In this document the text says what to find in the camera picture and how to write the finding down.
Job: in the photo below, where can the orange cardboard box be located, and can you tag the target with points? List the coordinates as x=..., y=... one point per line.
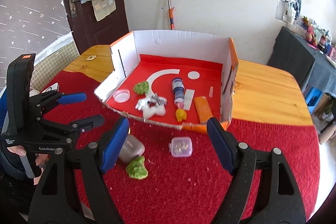
x=162, y=40

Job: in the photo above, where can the beige hanging organizer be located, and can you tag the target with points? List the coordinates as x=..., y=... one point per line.
x=103, y=10

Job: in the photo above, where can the dark blue bottle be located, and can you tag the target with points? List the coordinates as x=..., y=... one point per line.
x=178, y=90

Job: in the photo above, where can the white rectangular device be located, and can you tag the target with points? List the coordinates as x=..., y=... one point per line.
x=51, y=88

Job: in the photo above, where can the person's left hand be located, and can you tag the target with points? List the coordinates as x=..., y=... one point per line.
x=40, y=161

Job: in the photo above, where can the yellow figurine toy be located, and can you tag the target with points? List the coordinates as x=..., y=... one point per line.
x=181, y=114

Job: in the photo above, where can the grey-brown rounded case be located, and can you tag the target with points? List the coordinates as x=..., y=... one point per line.
x=132, y=148

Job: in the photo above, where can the orange block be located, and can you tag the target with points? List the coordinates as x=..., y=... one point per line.
x=202, y=108

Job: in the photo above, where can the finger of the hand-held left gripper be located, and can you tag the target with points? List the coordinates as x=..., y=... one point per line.
x=89, y=124
x=73, y=98

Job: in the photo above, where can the clear plastic round dish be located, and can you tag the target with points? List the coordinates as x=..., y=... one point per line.
x=121, y=96

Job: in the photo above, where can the small wooden tag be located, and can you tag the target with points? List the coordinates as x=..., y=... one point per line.
x=91, y=58

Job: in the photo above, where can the red knitted mat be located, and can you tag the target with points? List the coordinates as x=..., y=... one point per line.
x=183, y=182

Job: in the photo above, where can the dark cloth-covered side table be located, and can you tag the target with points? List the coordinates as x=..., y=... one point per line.
x=291, y=56

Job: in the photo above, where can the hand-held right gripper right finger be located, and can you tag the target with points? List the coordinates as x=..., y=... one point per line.
x=223, y=145

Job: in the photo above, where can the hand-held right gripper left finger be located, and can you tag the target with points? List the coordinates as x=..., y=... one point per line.
x=113, y=145

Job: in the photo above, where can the row of cosmetic bottles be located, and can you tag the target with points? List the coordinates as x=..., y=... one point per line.
x=323, y=43

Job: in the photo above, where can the blue plastic stool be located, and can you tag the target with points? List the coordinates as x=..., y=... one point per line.
x=313, y=98

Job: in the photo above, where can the small clear plastic box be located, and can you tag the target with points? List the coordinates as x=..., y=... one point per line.
x=181, y=148

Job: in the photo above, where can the green fuzzy ball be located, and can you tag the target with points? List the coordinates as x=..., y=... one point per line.
x=141, y=88
x=136, y=169

